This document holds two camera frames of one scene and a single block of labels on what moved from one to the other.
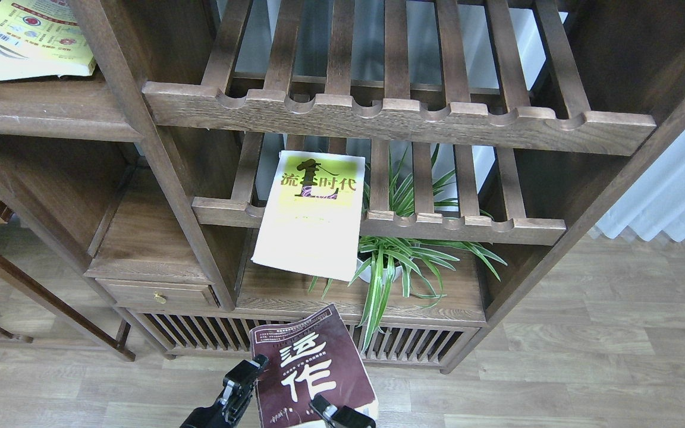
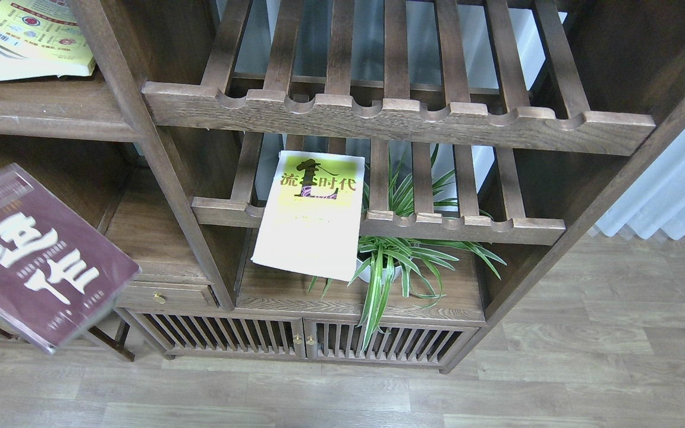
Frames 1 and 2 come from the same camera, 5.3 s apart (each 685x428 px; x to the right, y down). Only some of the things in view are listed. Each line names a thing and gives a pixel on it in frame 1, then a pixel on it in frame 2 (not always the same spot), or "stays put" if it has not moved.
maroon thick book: x=310 y=356 to x=35 y=264
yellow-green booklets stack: x=33 y=39 stays put
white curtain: x=681 y=193 stays put
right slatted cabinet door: x=414 y=341 stays put
